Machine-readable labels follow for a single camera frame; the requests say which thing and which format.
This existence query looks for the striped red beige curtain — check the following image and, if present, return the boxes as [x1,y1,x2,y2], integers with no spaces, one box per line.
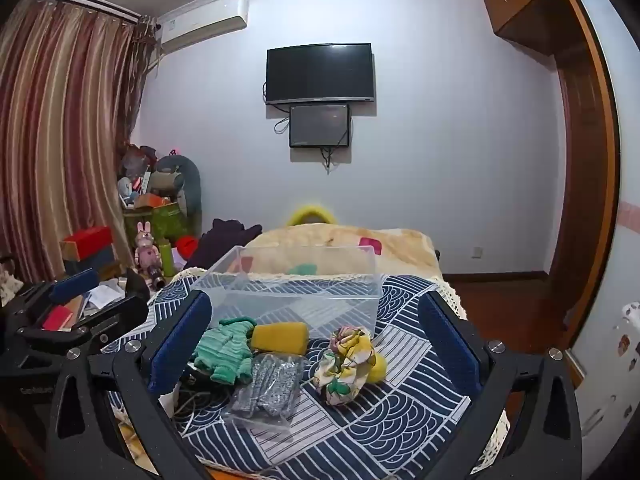
[1,0,144,282]

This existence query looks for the clear plastic storage box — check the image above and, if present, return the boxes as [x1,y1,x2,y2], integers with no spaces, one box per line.
[192,246,382,339]

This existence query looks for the green bottle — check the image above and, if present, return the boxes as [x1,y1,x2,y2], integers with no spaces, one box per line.
[157,238,176,278]

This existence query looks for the grey socks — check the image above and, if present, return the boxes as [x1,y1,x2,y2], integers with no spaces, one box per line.
[222,352,306,434]

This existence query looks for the white wall air conditioner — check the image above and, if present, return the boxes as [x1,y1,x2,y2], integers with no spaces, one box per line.
[160,0,248,53]

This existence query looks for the wooden wardrobe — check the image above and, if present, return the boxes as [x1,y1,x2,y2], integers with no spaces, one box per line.
[484,0,620,350]

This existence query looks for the large black wall television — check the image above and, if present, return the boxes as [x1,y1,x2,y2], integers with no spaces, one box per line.
[265,42,375,105]

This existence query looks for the floral fabric scrunchie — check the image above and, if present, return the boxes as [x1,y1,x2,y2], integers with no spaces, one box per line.
[310,325,375,406]

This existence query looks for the small black wall monitor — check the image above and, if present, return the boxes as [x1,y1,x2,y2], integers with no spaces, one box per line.
[288,104,352,148]

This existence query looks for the yellow felt ball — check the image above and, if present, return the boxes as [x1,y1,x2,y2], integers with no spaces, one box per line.
[367,352,387,384]

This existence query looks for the grey plush dinosaur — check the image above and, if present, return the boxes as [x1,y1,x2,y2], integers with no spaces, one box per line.
[148,155,202,233]

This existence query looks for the pink rabbit plush toy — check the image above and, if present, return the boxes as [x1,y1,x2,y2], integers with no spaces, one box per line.
[134,221,162,281]

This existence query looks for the yellow sponge block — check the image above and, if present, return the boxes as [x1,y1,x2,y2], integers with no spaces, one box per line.
[250,322,309,356]

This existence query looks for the blue white patterned tablecloth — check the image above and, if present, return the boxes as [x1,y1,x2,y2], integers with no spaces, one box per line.
[102,271,501,480]

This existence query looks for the green storage bin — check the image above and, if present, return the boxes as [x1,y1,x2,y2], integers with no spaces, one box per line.
[124,203,194,249]

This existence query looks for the beige patchwork blanket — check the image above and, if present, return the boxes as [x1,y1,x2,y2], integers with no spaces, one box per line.
[247,223,442,281]

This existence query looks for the green knitted sock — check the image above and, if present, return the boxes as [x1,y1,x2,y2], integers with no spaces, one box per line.
[193,316,256,386]

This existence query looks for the dark purple garment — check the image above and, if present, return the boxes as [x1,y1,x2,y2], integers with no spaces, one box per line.
[184,218,262,269]

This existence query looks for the red box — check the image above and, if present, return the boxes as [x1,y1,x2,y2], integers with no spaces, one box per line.
[60,226,113,262]

